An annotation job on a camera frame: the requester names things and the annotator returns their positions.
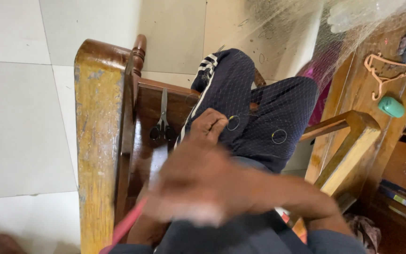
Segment brown wooden table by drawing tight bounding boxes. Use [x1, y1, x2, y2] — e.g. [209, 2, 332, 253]
[304, 16, 406, 254]

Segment green plastic case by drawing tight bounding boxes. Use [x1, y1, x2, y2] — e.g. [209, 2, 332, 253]
[378, 96, 406, 119]

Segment person's left hand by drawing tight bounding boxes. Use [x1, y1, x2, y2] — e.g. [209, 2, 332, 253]
[188, 107, 229, 144]

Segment person's navy striped trousers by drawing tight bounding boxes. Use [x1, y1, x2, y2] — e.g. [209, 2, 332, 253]
[174, 48, 320, 174]

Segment clear plastic bag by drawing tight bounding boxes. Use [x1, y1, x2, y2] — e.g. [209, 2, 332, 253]
[326, 0, 406, 34]

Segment person's blue grey shirt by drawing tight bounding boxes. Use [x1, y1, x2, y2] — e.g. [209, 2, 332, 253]
[107, 211, 366, 254]

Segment stack of books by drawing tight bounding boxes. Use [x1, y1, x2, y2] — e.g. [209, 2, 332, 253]
[379, 179, 406, 226]

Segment pink netting needle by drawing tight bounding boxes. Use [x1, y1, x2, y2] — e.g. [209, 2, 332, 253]
[99, 197, 149, 254]

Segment thin fishing net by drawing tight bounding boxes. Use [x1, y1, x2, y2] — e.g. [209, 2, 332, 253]
[185, 0, 406, 156]

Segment pink plastic clothes hanger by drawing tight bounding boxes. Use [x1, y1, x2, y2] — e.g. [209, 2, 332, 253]
[364, 53, 406, 101]

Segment magenta cloth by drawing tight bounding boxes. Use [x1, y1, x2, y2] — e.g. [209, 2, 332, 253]
[296, 42, 343, 127]

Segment black handled scissors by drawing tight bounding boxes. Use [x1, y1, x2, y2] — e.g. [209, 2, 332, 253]
[149, 87, 176, 141]

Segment brown wooden armchair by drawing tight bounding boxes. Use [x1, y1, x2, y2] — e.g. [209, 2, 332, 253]
[74, 34, 382, 254]

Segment crumpled patterned cloth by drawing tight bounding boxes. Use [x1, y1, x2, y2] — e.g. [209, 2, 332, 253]
[343, 213, 382, 254]

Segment person's right hand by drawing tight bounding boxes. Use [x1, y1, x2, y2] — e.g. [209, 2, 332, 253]
[142, 140, 264, 227]

